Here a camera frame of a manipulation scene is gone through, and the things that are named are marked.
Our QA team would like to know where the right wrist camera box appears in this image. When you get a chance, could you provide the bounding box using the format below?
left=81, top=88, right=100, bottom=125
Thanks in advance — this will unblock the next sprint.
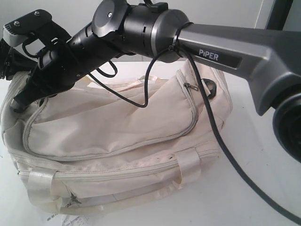
left=2, top=9, right=71, bottom=48

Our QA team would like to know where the cream fabric duffel bag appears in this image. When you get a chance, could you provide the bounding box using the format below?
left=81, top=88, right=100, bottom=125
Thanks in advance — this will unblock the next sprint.
left=0, top=62, right=221, bottom=215

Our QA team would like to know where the white paper hang tag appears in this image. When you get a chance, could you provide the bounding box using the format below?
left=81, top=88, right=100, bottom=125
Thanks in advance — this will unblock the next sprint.
left=40, top=212, right=96, bottom=226

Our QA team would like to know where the dark vertical post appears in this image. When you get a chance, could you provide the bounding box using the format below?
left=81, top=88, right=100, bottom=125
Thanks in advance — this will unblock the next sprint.
left=265, top=0, right=293, bottom=31

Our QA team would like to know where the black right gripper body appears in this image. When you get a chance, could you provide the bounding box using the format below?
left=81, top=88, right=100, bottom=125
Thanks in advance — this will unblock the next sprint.
left=28, top=44, right=89, bottom=94

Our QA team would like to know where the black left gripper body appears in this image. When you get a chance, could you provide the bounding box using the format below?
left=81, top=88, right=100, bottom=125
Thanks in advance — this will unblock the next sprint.
left=0, top=39, right=35, bottom=81

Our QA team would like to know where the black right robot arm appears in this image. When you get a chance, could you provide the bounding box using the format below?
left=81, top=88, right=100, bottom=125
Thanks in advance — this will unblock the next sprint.
left=3, top=0, right=301, bottom=161

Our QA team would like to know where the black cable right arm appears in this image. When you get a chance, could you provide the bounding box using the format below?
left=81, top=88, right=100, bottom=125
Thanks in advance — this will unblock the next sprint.
left=21, top=0, right=299, bottom=226

